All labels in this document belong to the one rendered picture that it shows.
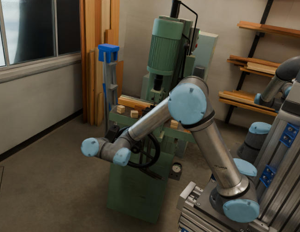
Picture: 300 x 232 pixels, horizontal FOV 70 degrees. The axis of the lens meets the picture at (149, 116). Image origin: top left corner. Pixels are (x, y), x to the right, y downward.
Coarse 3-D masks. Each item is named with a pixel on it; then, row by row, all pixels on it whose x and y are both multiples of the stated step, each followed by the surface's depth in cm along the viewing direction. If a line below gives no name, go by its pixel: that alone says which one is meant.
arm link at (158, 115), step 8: (168, 96) 85; (160, 104) 86; (152, 112) 87; (160, 112) 85; (168, 112) 84; (144, 120) 90; (152, 120) 87; (160, 120) 87; (128, 128) 97; (136, 128) 92; (144, 128) 90; (152, 128) 90; (120, 136) 95; (128, 136) 94; (136, 136) 93; (144, 136) 94
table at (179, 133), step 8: (120, 104) 155; (112, 112) 142; (128, 112) 146; (112, 120) 144; (120, 120) 142; (128, 120) 141; (136, 120) 139; (168, 120) 145; (168, 128) 136; (160, 136) 130; (176, 136) 136; (184, 136) 135; (192, 136) 133
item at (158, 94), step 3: (162, 87) 151; (153, 90) 143; (156, 90) 144; (162, 90) 146; (150, 93) 142; (153, 93) 141; (156, 93) 140; (159, 93) 140; (150, 96) 142; (153, 96) 142; (156, 96) 141; (159, 96) 141; (150, 99) 143; (156, 99) 142; (159, 99) 143
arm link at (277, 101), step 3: (276, 99) 140; (279, 99) 140; (282, 99) 139; (276, 102) 140; (279, 102) 139; (282, 102) 139; (273, 105) 141; (276, 105) 140; (279, 105) 139; (273, 108) 142; (276, 108) 141; (279, 108) 140; (276, 111) 143
